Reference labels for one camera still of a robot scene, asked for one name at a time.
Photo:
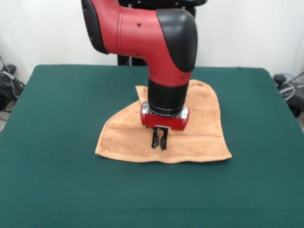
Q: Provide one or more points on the black wheeled stand base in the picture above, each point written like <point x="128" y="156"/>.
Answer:
<point x="7" y="88"/>
<point x="297" y="99"/>

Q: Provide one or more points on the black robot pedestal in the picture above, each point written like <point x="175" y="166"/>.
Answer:
<point x="164" y="3"/>

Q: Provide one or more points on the tan terry towel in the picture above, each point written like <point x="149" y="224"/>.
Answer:
<point x="202" y="133"/>

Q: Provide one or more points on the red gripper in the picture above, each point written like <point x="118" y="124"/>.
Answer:
<point x="164" y="122"/>

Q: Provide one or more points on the dark green table cloth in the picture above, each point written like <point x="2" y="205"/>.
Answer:
<point x="71" y="178"/>

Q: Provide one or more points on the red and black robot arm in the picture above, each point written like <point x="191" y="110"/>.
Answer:
<point x="147" y="38"/>

